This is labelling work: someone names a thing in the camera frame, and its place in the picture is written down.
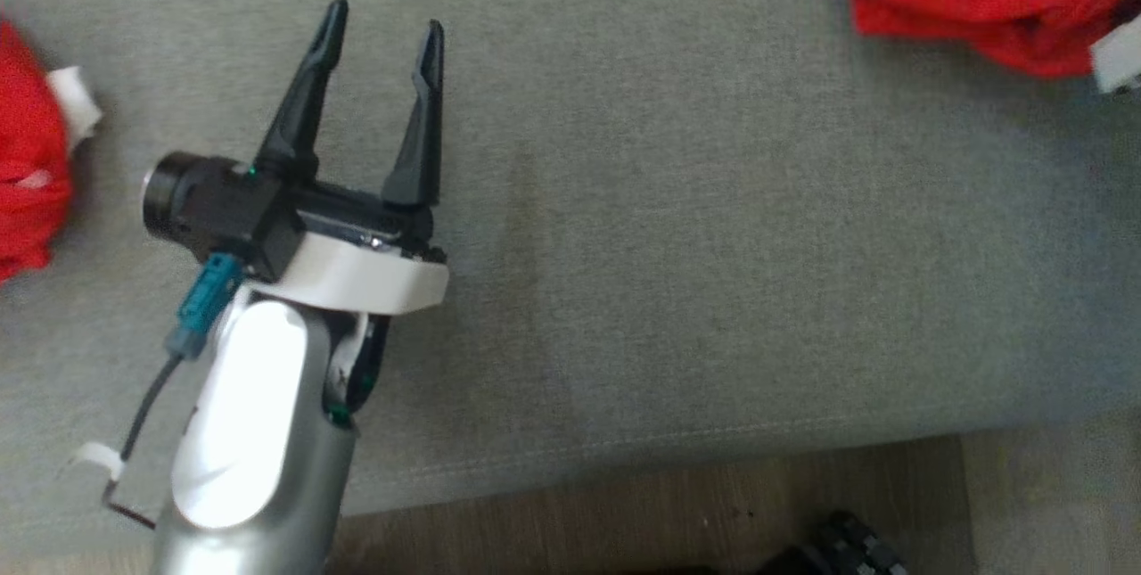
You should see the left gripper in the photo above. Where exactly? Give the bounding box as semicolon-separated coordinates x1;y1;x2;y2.
252;0;451;318

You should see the red Bulls 23 jersey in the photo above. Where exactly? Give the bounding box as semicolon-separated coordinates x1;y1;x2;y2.
0;13;104;283

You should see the black cable with teal connector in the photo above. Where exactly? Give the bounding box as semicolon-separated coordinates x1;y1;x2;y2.
70;252;247;530

